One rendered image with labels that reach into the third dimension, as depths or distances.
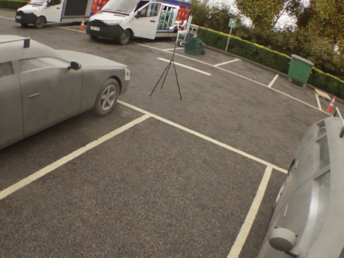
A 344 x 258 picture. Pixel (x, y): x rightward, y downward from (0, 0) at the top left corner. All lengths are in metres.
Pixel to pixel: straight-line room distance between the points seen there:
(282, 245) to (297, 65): 12.56
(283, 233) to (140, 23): 10.76
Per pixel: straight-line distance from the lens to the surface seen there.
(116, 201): 3.00
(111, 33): 11.04
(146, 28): 11.53
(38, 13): 15.36
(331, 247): 1.58
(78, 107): 4.04
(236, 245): 2.90
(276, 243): 1.49
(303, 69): 13.75
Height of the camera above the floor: 2.03
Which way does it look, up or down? 25 degrees down
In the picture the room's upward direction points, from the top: 14 degrees clockwise
